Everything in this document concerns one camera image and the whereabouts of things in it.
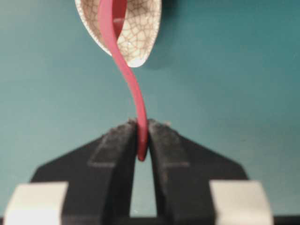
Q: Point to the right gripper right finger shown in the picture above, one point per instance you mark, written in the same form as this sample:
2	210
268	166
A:
197	186

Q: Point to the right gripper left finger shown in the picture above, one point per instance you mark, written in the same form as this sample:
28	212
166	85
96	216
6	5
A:
86	186

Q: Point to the red plastic spoon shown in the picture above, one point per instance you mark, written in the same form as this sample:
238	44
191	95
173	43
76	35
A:
111	16

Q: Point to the crackle glazed small dish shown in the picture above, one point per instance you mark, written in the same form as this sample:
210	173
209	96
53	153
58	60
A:
139	30

